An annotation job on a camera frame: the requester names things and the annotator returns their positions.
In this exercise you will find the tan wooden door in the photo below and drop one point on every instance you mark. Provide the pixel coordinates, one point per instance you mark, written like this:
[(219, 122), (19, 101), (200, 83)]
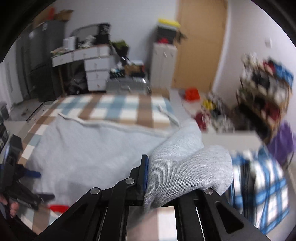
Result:
[(203, 25)]

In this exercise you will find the silver aluminium suitcase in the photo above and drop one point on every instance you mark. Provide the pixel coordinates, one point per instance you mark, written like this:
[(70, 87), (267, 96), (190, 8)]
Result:
[(128, 85)]

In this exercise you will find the green plant bouquet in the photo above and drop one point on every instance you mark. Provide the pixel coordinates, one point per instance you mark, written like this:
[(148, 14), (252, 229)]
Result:
[(121, 47)]

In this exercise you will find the grey VLONE hoodie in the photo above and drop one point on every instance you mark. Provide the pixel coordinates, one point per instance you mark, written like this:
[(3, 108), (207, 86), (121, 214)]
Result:
[(180, 163)]

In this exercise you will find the red sneakers on floor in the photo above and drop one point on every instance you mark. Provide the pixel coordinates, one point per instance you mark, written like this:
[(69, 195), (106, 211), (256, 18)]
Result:
[(203, 120)]

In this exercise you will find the white desk with drawers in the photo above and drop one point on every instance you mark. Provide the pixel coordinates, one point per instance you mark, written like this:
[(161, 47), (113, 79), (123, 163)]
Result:
[(97, 64)]

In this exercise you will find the black refrigerator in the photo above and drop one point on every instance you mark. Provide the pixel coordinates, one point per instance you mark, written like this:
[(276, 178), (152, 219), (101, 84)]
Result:
[(36, 76)]

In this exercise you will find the yellow sneakers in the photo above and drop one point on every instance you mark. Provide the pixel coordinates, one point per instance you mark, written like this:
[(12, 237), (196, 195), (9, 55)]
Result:
[(208, 105)]

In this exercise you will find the purple bag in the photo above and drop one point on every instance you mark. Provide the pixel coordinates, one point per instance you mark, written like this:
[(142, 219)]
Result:
[(282, 146)]

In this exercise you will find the person left hand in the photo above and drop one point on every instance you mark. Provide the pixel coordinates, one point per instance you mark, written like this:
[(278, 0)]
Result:
[(14, 206)]

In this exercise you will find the wooden shoe rack with shoes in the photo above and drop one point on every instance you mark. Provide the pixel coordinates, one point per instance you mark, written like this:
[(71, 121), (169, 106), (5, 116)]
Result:
[(264, 94)]

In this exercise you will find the checkered bed blanket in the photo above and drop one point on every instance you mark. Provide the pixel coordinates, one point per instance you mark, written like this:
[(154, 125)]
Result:
[(104, 111)]

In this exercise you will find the wall light switch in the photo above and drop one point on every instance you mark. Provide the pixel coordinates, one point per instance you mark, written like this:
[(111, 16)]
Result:
[(268, 43)]

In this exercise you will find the cardboard box on fridge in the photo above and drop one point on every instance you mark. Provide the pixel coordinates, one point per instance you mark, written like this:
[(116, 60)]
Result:
[(63, 15)]

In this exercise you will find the stacked shoe boxes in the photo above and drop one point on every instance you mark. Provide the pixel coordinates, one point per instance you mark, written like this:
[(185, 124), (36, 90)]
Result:
[(167, 31)]

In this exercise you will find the blue white plaid cloth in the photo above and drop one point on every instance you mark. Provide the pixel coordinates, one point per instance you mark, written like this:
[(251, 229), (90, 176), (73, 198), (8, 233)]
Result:
[(259, 188)]

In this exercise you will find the orange plastic bag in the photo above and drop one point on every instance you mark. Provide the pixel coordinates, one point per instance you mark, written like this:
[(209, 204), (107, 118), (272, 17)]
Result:
[(192, 94)]

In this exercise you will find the white electric kettle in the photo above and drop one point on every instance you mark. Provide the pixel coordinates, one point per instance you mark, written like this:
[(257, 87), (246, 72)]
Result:
[(70, 43)]

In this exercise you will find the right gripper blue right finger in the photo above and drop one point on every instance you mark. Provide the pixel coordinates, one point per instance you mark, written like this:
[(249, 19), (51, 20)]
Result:
[(205, 215)]

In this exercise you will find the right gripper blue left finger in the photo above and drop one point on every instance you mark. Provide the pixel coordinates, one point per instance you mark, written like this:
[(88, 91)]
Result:
[(101, 214)]

